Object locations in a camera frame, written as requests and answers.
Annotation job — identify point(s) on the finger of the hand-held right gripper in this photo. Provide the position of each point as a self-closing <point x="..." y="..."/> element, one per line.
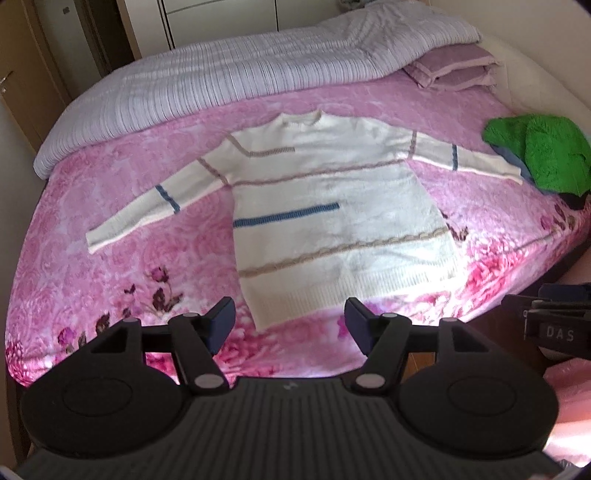
<point x="554" y="308"/>
<point x="568" y="293"/>

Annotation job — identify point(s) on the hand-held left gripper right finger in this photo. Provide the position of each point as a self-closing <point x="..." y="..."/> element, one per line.
<point x="358" y="323"/>

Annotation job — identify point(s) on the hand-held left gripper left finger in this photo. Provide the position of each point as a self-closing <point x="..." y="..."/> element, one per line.
<point x="221" y="323"/>

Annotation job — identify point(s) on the white striped sweater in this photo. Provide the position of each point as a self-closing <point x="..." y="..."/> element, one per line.
<point x="323" y="207"/>

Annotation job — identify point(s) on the green knit sweater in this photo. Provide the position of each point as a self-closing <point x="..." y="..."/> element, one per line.
<point x="554" y="152"/>

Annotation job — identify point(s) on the light blue garment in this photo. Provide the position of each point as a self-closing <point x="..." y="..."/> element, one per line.
<point x="512" y="159"/>

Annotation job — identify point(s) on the pink floral blanket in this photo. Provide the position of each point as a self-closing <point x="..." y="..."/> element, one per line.
<point x="92" y="184"/>

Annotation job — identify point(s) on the striped lilac quilt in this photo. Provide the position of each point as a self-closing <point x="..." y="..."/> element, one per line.
<point x="207" y="69"/>

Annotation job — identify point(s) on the purple pillow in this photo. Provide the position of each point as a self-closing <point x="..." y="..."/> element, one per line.
<point x="452" y="64"/>

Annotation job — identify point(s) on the white wardrobe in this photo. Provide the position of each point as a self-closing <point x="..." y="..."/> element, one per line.
<point x="254" y="18"/>

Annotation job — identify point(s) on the wooden door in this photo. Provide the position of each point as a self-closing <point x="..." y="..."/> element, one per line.
<point x="37" y="69"/>

